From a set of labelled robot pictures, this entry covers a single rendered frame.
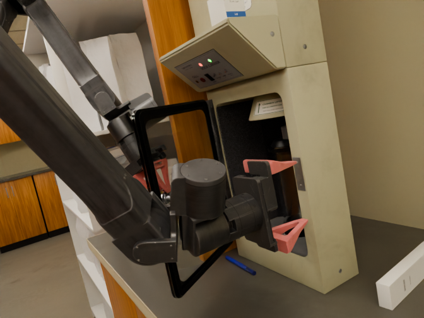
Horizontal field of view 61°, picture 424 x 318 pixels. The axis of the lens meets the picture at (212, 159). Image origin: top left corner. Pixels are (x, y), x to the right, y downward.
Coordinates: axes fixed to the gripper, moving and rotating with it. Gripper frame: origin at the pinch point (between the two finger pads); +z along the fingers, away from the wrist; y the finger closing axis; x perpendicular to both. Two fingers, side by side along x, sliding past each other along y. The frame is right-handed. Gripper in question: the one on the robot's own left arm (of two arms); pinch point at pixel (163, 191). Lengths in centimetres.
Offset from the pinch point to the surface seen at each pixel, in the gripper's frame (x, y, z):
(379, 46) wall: -46, -52, -2
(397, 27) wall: -43, -58, -3
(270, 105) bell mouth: -12.9, -28.1, -2.5
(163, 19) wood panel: -19.6, -15.5, -38.8
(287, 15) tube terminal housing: -6.5, -42.7, -13.5
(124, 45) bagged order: -95, 44, -86
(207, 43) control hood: -1.1, -28.5, -18.3
